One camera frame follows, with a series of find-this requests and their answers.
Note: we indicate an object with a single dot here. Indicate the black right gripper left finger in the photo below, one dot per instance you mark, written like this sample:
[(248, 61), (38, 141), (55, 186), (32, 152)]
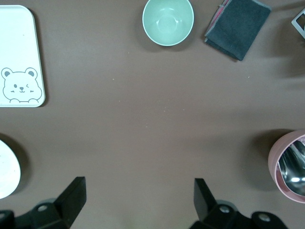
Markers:
[(71, 198)]

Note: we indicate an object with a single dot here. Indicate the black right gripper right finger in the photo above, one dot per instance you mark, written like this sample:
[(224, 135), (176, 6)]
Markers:
[(202, 198)]

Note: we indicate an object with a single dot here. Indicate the white round plate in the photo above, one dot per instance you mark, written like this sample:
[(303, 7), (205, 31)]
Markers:
[(8, 171)]

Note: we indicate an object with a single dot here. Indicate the shiny metal spoon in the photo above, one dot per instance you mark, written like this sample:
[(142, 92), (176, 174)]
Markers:
[(294, 179)]

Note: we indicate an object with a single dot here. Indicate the dark grey folded cloth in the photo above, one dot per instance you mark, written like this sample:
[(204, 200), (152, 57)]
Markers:
[(238, 28)]

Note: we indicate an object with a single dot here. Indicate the pink bowl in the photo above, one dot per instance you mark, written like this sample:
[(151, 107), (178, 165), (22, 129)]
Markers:
[(274, 162)]

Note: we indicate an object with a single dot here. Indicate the cream tray with bear print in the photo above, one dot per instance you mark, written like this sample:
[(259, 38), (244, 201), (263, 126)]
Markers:
[(19, 47)]

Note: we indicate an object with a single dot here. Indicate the pale green bowl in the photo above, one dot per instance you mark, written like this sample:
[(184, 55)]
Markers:
[(168, 22)]

